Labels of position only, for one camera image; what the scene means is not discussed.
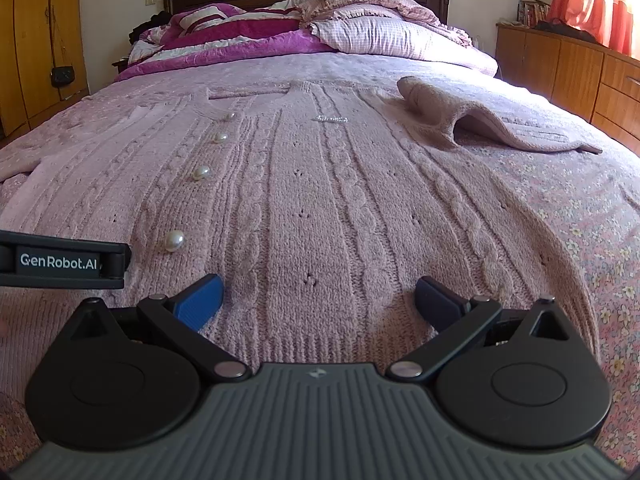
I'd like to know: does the yellow wooden wardrobe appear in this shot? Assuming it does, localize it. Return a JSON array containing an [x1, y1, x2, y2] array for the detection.
[[1, 0, 89, 140]]

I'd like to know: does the pink cable knit cardigan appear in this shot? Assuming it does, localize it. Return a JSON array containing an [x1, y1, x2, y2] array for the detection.
[[1, 82, 599, 365]]

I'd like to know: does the small black hanging bag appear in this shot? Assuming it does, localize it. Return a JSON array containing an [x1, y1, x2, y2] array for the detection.
[[50, 65, 76, 89]]

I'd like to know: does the pink floral bed sheet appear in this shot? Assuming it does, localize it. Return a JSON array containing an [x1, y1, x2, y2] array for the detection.
[[0, 52, 640, 470]]

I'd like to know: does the red orange curtain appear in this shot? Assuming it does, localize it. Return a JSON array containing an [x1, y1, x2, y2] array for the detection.
[[547, 0, 640, 58]]

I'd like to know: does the magenta white striped quilt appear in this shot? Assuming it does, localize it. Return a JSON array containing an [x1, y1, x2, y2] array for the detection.
[[116, 1, 333, 81]]

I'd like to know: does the stack of books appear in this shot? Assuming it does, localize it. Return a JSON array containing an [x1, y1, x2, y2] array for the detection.
[[518, 0, 550, 28]]

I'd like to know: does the wooden side cabinet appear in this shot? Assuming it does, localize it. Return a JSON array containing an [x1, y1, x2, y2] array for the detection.
[[496, 24, 640, 153]]

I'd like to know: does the black clothes pile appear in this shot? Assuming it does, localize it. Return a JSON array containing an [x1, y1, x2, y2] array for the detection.
[[129, 11, 172, 46]]

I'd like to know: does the pink ruffled blanket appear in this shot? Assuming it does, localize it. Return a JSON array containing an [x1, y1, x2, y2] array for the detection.
[[268, 0, 473, 47]]

